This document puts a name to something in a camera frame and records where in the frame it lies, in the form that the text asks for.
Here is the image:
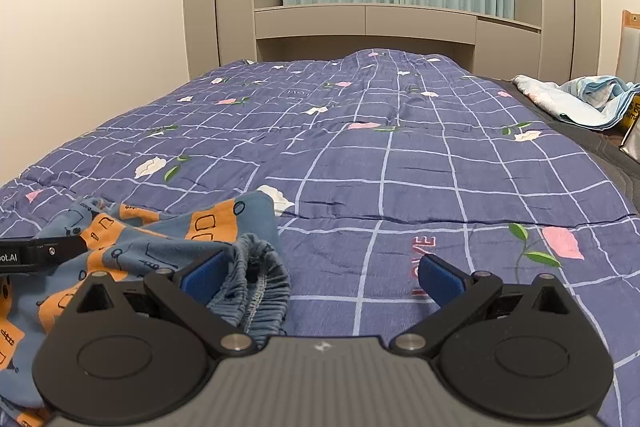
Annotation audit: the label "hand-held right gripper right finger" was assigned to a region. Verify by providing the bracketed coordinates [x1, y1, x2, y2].
[390, 254, 581, 353]

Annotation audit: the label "blue checked floral quilt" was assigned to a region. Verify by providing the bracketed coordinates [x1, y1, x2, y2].
[0, 49, 640, 427]

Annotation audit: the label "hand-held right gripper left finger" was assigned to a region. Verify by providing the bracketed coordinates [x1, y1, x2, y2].
[60, 251, 261, 353]

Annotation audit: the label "blue pants with orange print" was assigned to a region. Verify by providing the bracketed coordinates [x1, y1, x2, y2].
[0, 189, 293, 427]

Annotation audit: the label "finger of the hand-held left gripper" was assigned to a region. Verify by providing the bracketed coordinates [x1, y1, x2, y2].
[30, 233, 90, 269]

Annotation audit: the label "yellow and white plastic bag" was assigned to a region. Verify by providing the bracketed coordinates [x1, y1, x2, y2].
[619, 93, 640, 154]

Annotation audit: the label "light blue crumpled blanket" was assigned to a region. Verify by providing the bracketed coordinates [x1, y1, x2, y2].
[511, 74, 638, 130]

